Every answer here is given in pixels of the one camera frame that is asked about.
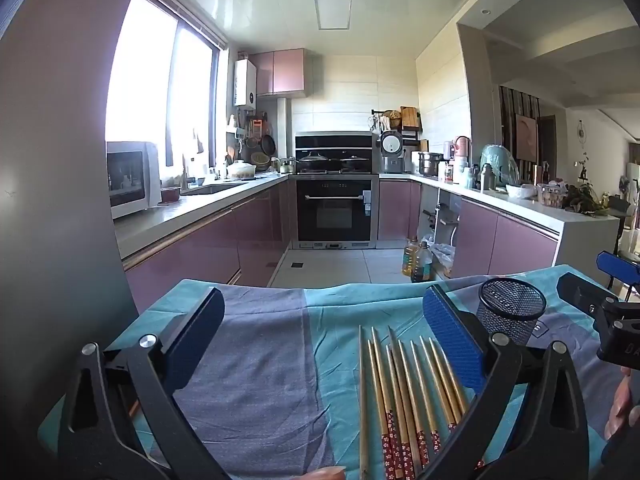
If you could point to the pink lower cabinets with gap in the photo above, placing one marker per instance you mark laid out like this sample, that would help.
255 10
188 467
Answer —
490 240

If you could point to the pink electric kettle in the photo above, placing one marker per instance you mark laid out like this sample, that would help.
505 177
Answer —
461 149

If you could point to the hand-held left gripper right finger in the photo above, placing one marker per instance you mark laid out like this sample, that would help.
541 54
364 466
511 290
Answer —
450 330

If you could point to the potted plant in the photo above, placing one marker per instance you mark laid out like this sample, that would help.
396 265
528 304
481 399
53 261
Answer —
582 200

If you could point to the black lidded pan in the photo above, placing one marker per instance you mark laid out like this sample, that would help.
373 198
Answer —
354 158
313 157

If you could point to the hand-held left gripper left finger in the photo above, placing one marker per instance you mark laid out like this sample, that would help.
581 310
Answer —
200 332

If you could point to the white bowl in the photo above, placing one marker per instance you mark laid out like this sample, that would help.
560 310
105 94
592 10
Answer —
521 191

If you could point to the grey rice cooker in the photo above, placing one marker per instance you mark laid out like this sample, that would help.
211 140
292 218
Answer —
392 152

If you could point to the steel stock pot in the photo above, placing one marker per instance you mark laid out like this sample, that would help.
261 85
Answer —
430 164

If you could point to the long pink lower cabinets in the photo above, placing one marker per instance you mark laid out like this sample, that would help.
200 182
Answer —
200 255

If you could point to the ceiling light panel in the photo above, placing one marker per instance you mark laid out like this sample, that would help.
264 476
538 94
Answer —
331 12

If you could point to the dark red bowl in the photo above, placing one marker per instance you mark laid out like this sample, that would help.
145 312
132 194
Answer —
170 195

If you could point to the white countertop appliance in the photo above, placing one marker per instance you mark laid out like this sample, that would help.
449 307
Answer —
132 180

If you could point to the white casserole pot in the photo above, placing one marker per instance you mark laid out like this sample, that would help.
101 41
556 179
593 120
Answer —
241 170

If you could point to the person's right hand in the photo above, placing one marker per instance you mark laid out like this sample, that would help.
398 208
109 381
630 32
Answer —
625 405

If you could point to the bunch of wooden chopsticks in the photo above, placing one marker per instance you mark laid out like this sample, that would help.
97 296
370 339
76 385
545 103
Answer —
400 410

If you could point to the plain dark brown chopstick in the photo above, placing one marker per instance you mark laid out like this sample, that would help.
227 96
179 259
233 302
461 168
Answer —
363 410

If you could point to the black mesh utensil holder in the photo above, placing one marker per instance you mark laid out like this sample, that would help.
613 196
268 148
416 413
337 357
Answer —
510 310

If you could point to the black range hood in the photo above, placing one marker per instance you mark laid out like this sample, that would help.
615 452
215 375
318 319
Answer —
336 142

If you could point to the pink upper cabinets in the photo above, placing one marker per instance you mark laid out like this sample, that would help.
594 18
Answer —
280 72

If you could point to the wooden cutting board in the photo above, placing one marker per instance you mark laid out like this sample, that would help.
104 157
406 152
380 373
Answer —
410 117

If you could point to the hanging frying pan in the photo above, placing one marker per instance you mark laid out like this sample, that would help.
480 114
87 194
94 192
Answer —
268 146

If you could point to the framed wall picture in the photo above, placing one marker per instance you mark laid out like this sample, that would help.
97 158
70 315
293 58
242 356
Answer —
526 137

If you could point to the clear plastic bag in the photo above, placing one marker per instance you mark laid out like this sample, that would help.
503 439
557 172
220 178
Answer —
442 257

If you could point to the dark thermos flask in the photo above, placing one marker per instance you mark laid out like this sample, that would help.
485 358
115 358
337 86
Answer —
487 177

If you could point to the teal and grey tablecloth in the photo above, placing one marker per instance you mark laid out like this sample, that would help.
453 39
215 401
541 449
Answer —
260 360

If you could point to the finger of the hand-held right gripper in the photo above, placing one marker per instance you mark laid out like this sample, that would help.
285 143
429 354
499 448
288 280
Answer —
582 292
618 264

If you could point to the white water heater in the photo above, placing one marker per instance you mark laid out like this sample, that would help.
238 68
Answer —
245 82

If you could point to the black built-in oven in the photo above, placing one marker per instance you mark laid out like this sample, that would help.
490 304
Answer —
335 210

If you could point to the kitchen window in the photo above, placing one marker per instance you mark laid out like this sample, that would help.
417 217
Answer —
145 85

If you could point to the teal covered fan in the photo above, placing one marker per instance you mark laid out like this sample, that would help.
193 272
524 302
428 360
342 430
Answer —
500 165

